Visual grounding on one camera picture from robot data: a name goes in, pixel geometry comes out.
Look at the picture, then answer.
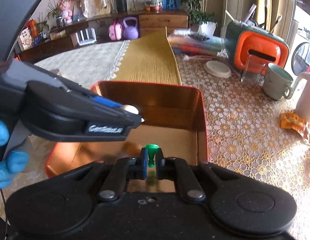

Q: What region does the green plastic cone piece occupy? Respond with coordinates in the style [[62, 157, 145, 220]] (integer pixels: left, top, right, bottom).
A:
[[144, 144, 159, 168]]

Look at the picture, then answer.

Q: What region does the blue gloved left hand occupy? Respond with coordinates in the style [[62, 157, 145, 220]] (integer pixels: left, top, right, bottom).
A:
[[0, 120, 29, 189]]

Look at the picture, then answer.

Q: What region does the cream quilted table mat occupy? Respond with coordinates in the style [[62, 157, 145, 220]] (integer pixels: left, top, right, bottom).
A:
[[36, 41, 130, 88]]

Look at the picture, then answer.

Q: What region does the cereal box on cabinet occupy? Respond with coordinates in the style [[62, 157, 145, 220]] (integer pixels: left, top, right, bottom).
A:
[[18, 28, 33, 51]]

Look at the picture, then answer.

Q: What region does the white wifi router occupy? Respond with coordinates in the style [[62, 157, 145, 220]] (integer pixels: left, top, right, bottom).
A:
[[75, 28, 97, 46]]

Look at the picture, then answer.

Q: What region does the yellow table runner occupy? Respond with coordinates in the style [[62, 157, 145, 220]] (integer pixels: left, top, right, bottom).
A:
[[114, 28, 182, 85]]

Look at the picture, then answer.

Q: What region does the wooden tv cabinet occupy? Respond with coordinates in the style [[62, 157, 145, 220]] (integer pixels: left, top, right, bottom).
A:
[[17, 10, 189, 63]]

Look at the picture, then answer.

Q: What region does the pink plush doll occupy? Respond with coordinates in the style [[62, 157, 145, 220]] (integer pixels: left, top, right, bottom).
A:
[[57, 0, 72, 25]]

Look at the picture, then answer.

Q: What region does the round beige coaster lid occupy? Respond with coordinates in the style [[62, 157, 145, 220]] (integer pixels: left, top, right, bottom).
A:
[[204, 60, 231, 79]]

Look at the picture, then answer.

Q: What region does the purple kettlebell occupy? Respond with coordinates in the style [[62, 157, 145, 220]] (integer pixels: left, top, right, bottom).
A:
[[122, 17, 139, 40]]

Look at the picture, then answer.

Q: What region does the stack of colourful books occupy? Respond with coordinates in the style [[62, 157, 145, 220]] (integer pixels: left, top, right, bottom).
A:
[[167, 29, 225, 56]]

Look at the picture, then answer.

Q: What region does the black cylinder speaker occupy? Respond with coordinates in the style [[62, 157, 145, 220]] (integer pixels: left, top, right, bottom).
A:
[[115, 0, 128, 13]]

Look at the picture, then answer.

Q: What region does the clear drinking glass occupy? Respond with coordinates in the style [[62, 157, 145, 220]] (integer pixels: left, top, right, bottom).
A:
[[241, 55, 267, 88]]

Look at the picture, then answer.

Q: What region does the orange snack wrapper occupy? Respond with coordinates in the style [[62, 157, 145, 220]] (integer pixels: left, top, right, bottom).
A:
[[280, 113, 310, 144]]

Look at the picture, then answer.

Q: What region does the green ceramic mug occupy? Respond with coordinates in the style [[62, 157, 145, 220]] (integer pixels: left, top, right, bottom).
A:
[[262, 63, 294, 100]]

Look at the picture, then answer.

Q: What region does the tall green potted plant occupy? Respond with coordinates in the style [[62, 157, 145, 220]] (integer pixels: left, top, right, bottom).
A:
[[180, 0, 217, 28]]

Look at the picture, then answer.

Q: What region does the green orange tissue box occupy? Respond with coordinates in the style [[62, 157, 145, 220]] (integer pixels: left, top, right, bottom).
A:
[[224, 21, 289, 70]]

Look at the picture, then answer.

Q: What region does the white thermos cup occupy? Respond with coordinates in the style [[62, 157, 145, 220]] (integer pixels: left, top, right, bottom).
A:
[[292, 72, 310, 124]]

